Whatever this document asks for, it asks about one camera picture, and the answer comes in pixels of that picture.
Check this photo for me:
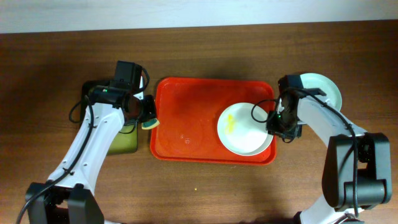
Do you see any yellow green scrub sponge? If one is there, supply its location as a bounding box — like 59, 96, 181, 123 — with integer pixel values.
141, 118, 160, 130

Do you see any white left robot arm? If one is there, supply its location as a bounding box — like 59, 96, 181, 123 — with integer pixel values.
16, 86, 156, 224

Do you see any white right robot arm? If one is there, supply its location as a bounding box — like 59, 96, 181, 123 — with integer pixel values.
266, 75, 392, 224

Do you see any black tray with yellow liquid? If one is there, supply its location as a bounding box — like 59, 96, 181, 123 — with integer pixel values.
81, 80, 138, 156

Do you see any mint green plate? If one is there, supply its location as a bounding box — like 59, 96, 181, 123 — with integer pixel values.
300, 73, 343, 111

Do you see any red plastic tray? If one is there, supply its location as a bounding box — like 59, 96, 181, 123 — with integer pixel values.
150, 77, 277, 166

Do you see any cream white plate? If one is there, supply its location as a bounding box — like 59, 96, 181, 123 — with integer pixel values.
217, 103, 273, 156

